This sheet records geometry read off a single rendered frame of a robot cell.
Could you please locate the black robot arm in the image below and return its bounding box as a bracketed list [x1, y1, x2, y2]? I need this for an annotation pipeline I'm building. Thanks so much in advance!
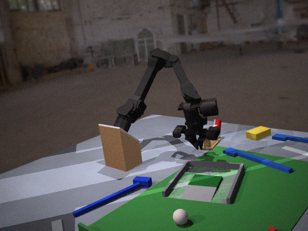
[114, 48, 219, 133]

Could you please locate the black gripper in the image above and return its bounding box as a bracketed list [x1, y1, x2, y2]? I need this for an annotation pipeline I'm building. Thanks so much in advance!
[172, 115, 220, 150]

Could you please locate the white flat bar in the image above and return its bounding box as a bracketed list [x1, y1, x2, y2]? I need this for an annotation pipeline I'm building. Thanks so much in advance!
[51, 219, 63, 231]
[281, 146, 308, 157]

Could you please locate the white ball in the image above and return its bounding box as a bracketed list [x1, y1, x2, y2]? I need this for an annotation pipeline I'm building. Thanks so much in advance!
[173, 209, 188, 225]

